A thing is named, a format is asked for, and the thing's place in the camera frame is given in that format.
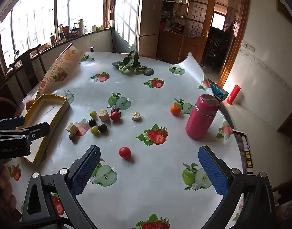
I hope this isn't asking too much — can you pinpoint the white refrigerator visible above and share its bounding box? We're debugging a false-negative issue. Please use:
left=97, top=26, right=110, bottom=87
left=114, top=0, right=163, bottom=58

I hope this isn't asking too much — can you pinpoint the person's left hand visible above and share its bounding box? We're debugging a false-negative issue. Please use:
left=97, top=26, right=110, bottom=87
left=0, top=164, right=16, bottom=222

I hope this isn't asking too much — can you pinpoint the white spray bottle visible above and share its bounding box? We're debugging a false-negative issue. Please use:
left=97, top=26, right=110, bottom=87
left=58, top=24, right=66, bottom=42

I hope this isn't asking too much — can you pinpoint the red apple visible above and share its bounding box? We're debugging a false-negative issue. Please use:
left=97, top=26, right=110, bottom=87
left=25, top=98, right=36, bottom=111

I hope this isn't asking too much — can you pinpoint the dark wooden chair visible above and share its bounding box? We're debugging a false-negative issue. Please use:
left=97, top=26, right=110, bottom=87
left=8, top=43, right=47, bottom=96

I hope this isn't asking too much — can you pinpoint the black box with yellow print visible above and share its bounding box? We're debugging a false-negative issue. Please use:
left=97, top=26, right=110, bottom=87
left=232, top=129, right=255, bottom=174

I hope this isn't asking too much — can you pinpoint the yellow cardboard tray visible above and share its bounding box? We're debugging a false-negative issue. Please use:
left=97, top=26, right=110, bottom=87
left=23, top=94, right=70, bottom=166

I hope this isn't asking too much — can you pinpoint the wooden door with glass panes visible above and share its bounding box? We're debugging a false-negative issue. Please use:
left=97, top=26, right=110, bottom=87
left=178, top=0, right=218, bottom=65

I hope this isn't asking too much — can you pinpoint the pink thermos bottle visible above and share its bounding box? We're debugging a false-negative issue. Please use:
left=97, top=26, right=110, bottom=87
left=185, top=94, right=220, bottom=140

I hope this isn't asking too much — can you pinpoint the strawberry apple print tablecloth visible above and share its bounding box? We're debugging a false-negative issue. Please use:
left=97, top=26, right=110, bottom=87
left=8, top=42, right=246, bottom=229

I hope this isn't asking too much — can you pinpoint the brown wooden cabinet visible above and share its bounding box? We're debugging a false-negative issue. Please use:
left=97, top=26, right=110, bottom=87
left=277, top=95, right=292, bottom=137

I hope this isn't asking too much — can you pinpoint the green leafy vegetable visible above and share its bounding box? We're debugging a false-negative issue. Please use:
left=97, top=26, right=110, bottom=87
left=112, top=51, right=154, bottom=76

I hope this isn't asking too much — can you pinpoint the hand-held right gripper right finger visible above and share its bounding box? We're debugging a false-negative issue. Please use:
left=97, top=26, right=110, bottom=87
left=198, top=145, right=276, bottom=229

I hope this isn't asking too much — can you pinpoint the banana piece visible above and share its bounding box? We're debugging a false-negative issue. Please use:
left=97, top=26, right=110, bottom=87
left=98, top=109, right=110, bottom=123
left=65, top=123, right=79, bottom=134

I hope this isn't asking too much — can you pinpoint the wooden shelf cabinet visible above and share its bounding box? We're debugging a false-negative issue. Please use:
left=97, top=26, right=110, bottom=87
left=157, top=0, right=193, bottom=64

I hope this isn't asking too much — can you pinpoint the blue tissue box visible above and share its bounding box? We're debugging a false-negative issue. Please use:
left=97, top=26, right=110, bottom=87
left=207, top=79, right=229, bottom=102

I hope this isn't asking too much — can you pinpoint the wall switch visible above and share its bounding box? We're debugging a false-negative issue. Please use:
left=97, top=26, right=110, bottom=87
left=241, top=42, right=256, bottom=53

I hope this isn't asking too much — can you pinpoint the red candle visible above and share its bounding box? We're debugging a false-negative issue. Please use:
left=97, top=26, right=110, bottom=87
left=226, top=84, right=241, bottom=105

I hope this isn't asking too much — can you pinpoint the wooden door frame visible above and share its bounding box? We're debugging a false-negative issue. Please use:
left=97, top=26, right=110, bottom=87
left=217, top=0, right=251, bottom=87

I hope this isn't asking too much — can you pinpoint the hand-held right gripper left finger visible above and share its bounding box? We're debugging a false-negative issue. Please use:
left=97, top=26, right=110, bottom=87
left=21, top=144, right=101, bottom=229

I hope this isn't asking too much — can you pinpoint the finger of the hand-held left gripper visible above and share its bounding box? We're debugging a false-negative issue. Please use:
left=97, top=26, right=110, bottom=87
left=0, top=116, right=25, bottom=130
left=0, top=122, right=51, bottom=146

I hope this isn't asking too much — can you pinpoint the dark slatted chair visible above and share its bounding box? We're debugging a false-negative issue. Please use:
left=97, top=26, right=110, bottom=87
left=203, top=26, right=228, bottom=67

